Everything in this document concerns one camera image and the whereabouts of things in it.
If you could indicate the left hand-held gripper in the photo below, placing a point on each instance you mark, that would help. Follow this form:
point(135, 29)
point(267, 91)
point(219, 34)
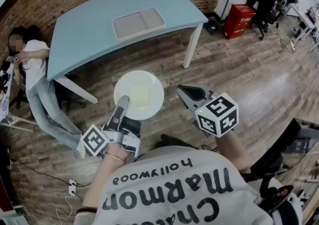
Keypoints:
point(129, 132)

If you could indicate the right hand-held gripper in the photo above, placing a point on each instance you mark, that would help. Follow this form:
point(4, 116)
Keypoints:
point(216, 114)

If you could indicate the pale yellow food block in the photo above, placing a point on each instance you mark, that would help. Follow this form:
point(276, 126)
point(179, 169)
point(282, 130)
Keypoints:
point(140, 95)

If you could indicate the white round plate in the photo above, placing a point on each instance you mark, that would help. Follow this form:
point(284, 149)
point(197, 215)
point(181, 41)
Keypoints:
point(154, 87)

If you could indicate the grey tray with white rim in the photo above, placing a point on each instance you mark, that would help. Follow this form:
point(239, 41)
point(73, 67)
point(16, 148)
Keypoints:
point(138, 25)

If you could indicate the person's left forearm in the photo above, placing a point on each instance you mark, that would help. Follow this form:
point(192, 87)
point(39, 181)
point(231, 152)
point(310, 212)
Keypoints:
point(102, 181)

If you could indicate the person's right forearm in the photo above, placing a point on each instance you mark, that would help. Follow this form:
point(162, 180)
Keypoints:
point(234, 151)

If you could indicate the person's black trousers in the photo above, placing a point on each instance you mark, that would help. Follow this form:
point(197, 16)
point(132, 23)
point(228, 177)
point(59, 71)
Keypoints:
point(174, 142)

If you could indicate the grey pole stand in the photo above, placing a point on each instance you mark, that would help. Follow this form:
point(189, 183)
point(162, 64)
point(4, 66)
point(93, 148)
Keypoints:
point(213, 26)

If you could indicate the blue table with white legs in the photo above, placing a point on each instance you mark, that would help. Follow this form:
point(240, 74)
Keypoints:
point(94, 34)

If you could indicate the red metal cabinet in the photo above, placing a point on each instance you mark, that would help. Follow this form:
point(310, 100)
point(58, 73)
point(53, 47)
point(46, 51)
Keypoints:
point(238, 21)

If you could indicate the white power strip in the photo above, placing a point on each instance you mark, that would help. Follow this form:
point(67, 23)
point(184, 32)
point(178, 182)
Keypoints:
point(72, 186)
point(293, 46)

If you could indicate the white printed t-shirt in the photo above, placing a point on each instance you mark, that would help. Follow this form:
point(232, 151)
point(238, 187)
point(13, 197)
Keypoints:
point(174, 194)

